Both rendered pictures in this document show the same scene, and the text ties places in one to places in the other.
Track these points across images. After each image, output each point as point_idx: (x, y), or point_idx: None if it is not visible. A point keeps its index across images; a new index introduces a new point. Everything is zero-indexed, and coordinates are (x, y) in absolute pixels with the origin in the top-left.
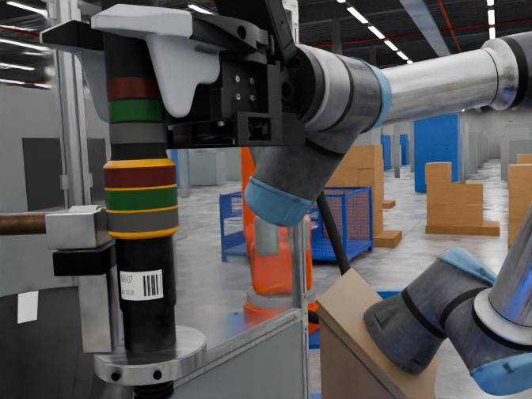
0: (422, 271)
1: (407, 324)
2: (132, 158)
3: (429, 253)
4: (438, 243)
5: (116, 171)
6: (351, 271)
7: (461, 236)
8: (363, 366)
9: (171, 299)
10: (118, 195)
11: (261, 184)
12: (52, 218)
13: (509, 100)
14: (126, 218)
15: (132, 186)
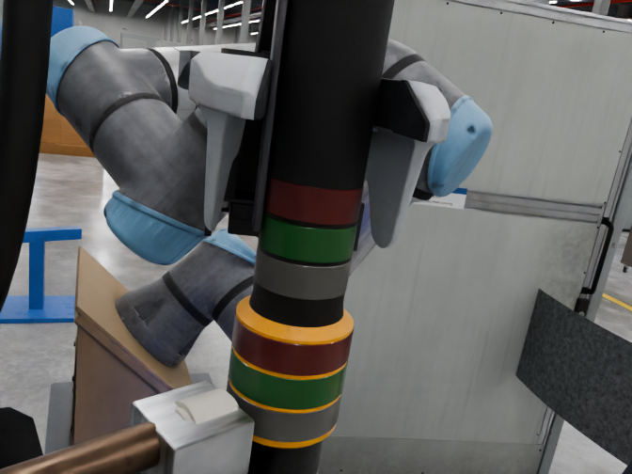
0: (42, 200)
1: (176, 318)
2: (330, 323)
3: (47, 178)
4: (57, 165)
5: (315, 350)
6: (83, 253)
7: (82, 158)
8: (133, 374)
9: None
10: (309, 387)
11: (156, 214)
12: (189, 451)
13: None
14: (315, 418)
15: (333, 369)
